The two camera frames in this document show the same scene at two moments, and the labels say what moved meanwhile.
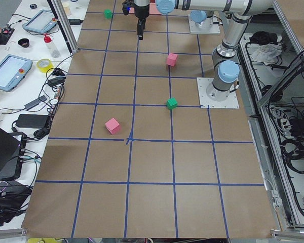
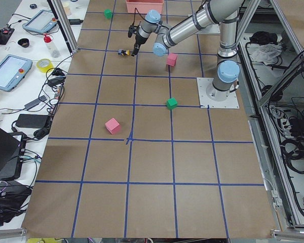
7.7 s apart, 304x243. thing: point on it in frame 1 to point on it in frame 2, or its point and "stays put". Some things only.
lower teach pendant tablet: (9, 72) stays put
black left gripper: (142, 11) to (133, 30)
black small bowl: (24, 42) stays put
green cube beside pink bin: (108, 14) stays put
